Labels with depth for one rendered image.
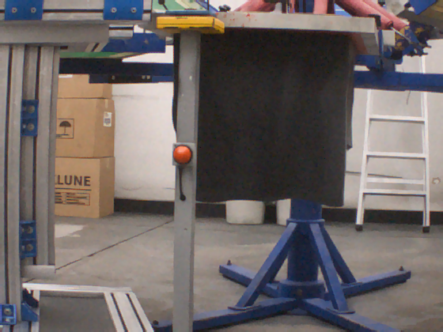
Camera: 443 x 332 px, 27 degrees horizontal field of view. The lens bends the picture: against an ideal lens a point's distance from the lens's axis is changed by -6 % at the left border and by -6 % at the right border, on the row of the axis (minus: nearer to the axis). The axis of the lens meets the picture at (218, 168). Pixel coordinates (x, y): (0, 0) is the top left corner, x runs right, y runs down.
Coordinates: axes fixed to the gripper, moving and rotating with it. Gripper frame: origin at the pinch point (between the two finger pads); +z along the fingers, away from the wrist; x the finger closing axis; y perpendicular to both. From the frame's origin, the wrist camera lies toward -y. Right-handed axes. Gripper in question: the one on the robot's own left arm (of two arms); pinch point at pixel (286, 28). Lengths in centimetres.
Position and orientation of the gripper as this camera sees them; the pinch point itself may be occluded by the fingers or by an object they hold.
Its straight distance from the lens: 294.8
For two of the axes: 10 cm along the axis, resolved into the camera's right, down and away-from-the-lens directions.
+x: -1.8, 0.5, -9.8
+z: -0.1, 10.0, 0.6
